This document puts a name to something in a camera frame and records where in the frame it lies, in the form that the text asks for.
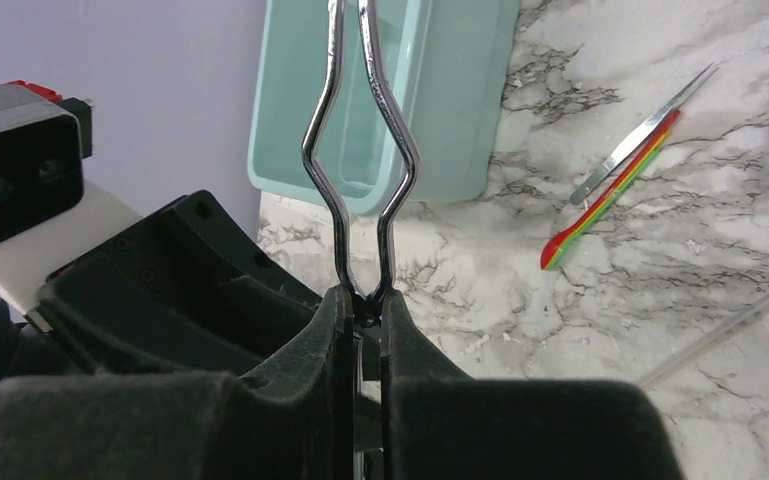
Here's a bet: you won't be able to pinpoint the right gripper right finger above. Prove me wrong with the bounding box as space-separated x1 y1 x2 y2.
380 291 682 479

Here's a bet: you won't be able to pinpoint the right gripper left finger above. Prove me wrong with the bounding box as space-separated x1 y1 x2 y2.
0 287 355 479

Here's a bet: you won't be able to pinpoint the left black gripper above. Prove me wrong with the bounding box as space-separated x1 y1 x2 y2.
0 190 323 410

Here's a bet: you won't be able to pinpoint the metal tweezers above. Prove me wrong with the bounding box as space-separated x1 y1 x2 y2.
569 62 718 205

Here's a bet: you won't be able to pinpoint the teal plastic bin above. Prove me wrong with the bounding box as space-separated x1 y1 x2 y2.
248 1 520 215

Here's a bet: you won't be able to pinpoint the glass stirring rod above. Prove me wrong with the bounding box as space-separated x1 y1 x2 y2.
636 292 769 390

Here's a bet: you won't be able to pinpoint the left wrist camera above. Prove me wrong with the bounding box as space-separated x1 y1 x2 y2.
0 81 142 313

